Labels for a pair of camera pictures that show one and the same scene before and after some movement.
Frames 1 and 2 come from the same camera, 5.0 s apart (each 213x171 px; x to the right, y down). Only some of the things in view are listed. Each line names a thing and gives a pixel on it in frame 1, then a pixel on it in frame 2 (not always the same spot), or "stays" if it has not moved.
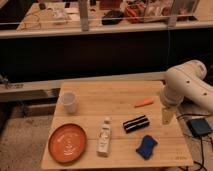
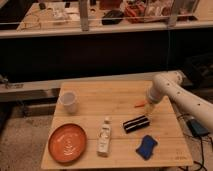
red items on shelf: [135, 12] stays
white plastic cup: [70, 100] stays
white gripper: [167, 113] -> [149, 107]
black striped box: [136, 124] stays
